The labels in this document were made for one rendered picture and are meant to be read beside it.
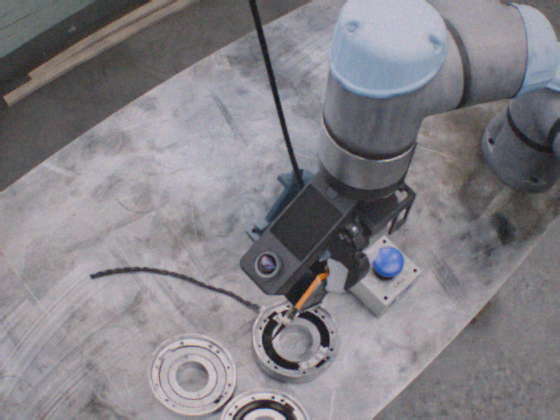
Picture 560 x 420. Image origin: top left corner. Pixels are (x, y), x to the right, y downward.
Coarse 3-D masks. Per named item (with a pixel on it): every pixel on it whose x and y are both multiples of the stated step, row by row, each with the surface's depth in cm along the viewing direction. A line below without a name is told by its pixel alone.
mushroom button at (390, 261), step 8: (384, 248) 76; (392, 248) 76; (384, 256) 75; (392, 256) 75; (400, 256) 75; (376, 264) 75; (384, 264) 75; (392, 264) 75; (400, 264) 75; (384, 272) 74; (392, 272) 74
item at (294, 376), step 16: (272, 304) 75; (288, 304) 76; (256, 320) 74; (304, 320) 75; (336, 320) 74; (256, 336) 74; (272, 336) 74; (336, 336) 74; (256, 352) 71; (336, 352) 72; (272, 368) 71; (320, 368) 71
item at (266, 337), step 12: (276, 312) 76; (276, 324) 75; (324, 324) 75; (264, 336) 74; (324, 336) 74; (264, 348) 73; (324, 348) 74; (276, 360) 72; (288, 360) 72; (324, 360) 73
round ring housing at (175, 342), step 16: (176, 336) 72; (192, 336) 72; (160, 352) 72; (224, 352) 72; (176, 368) 71; (208, 368) 71; (224, 368) 73; (160, 384) 71; (176, 384) 70; (208, 384) 70; (160, 400) 67; (224, 400) 68; (192, 416) 67; (208, 416) 69
